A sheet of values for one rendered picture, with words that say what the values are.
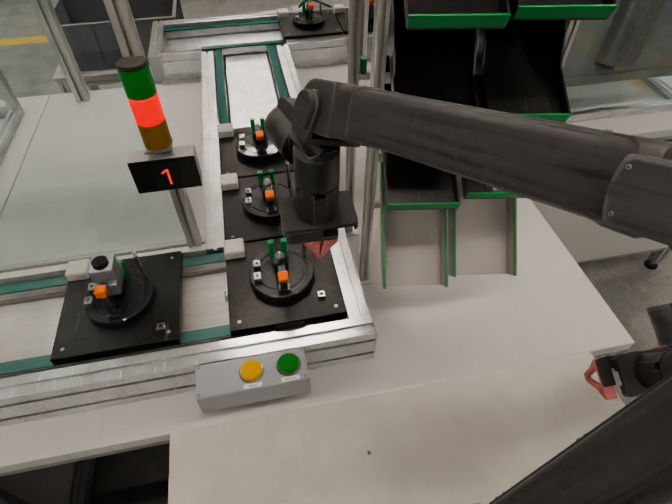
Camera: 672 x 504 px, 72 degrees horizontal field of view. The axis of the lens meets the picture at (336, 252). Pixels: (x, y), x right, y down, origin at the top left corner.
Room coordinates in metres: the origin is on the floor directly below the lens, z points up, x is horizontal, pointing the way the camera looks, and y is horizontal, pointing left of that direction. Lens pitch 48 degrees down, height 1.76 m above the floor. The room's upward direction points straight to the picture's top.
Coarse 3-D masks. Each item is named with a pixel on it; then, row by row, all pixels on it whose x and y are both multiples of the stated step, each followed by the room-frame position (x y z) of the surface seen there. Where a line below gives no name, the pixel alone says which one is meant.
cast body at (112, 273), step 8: (96, 256) 0.60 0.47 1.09; (104, 256) 0.59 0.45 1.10; (112, 256) 0.60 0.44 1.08; (96, 264) 0.57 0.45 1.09; (104, 264) 0.57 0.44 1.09; (112, 264) 0.58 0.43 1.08; (120, 264) 0.61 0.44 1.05; (88, 272) 0.56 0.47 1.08; (96, 272) 0.56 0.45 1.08; (104, 272) 0.56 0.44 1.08; (112, 272) 0.57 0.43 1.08; (120, 272) 0.60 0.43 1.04; (96, 280) 0.56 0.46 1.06; (104, 280) 0.56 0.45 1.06; (112, 280) 0.57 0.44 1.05; (120, 280) 0.58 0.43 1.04; (112, 288) 0.55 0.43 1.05; (120, 288) 0.56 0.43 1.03
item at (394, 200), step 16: (384, 160) 0.70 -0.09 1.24; (400, 160) 0.71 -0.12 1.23; (384, 176) 0.68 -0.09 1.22; (400, 176) 0.68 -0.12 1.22; (416, 176) 0.68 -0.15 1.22; (432, 176) 0.68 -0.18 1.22; (448, 176) 0.68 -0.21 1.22; (400, 192) 0.65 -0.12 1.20; (416, 192) 0.65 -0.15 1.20; (432, 192) 0.65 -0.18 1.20; (448, 192) 0.65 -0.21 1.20; (400, 208) 0.62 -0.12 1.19; (416, 208) 0.62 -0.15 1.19; (432, 208) 0.62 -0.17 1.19; (448, 208) 0.62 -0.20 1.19
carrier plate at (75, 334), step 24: (144, 264) 0.68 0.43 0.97; (168, 264) 0.68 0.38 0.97; (72, 288) 0.61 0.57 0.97; (168, 288) 0.61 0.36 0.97; (72, 312) 0.55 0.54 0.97; (168, 312) 0.55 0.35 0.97; (72, 336) 0.49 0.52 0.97; (96, 336) 0.49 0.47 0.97; (120, 336) 0.49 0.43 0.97; (144, 336) 0.49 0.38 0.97; (168, 336) 0.49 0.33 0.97; (72, 360) 0.45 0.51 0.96
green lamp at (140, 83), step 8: (120, 72) 0.71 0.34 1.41; (128, 72) 0.70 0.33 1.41; (136, 72) 0.70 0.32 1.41; (144, 72) 0.71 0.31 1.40; (128, 80) 0.70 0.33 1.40; (136, 80) 0.70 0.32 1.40; (144, 80) 0.71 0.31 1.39; (152, 80) 0.73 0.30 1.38; (128, 88) 0.70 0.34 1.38; (136, 88) 0.70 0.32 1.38; (144, 88) 0.71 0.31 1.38; (152, 88) 0.72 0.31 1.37; (128, 96) 0.71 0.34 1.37; (136, 96) 0.70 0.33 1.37; (144, 96) 0.71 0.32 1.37; (152, 96) 0.72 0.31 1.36
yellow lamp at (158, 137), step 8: (144, 128) 0.70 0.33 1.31; (152, 128) 0.70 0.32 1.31; (160, 128) 0.71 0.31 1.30; (168, 128) 0.73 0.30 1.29; (144, 136) 0.70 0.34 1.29; (152, 136) 0.70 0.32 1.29; (160, 136) 0.71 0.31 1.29; (168, 136) 0.72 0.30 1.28; (144, 144) 0.71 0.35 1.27; (152, 144) 0.70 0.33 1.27; (160, 144) 0.71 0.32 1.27; (168, 144) 0.72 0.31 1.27
